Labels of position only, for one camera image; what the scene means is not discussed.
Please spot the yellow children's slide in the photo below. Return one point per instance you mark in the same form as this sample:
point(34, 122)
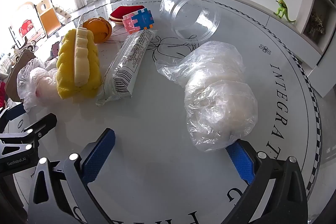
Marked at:
point(50, 15)

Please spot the brown cardboard piece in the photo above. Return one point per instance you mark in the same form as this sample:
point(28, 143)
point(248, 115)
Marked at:
point(15, 74)

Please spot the wooden toy car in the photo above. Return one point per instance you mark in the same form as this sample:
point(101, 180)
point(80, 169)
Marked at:
point(31, 46)

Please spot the round white table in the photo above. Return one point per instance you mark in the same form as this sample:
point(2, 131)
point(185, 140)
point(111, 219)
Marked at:
point(162, 134)

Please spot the small clear plastic bag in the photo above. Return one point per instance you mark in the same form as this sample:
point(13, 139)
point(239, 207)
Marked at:
point(36, 82)

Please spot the small pink toy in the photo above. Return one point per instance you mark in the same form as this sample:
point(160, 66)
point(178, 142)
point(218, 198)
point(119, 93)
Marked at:
point(55, 49)

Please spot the yellow corn toy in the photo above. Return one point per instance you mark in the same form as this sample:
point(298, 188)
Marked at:
point(78, 66)

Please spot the red toy slice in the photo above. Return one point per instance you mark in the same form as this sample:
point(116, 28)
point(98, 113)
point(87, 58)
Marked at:
point(123, 12)

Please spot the red and white toy house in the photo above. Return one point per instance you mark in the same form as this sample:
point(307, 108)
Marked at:
point(25, 27)

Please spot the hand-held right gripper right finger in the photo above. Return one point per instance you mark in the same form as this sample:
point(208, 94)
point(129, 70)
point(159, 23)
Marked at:
point(240, 163)

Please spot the green toy dinosaur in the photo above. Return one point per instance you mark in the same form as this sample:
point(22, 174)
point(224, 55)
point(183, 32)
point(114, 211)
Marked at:
point(282, 7)

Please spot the orange toy fruit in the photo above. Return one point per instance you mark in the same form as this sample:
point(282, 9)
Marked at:
point(101, 29)

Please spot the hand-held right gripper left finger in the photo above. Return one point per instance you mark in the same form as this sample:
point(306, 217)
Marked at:
point(98, 157)

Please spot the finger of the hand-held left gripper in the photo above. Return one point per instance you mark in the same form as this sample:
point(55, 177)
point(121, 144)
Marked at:
point(13, 111)
point(39, 125)

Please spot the large clear plastic bag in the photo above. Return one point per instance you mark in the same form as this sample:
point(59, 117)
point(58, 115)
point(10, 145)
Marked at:
point(218, 100)

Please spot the white shelf unit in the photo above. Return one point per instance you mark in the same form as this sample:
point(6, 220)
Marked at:
point(328, 3)

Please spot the dried flower bunch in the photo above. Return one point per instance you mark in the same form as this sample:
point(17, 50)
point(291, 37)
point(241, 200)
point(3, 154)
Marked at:
point(316, 22)

